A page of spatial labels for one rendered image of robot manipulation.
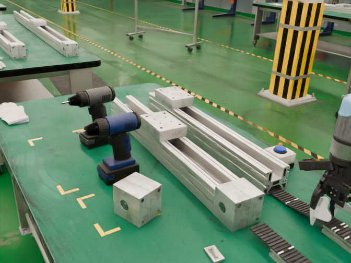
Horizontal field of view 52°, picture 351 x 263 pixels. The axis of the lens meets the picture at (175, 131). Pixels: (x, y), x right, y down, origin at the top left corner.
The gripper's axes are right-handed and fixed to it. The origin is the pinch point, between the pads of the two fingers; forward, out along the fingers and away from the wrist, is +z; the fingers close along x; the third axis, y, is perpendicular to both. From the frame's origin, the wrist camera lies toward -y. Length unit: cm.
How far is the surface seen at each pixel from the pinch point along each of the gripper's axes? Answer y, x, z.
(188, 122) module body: -62, -5, -4
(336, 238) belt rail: 7.0, -1.9, 1.8
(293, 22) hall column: -236, 236, -8
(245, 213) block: -8.6, -20.2, -2.1
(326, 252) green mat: 8.3, -7.2, 3.0
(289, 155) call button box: -25.7, 13.4, -2.8
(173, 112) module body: -74, -5, -4
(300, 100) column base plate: -218, 249, 77
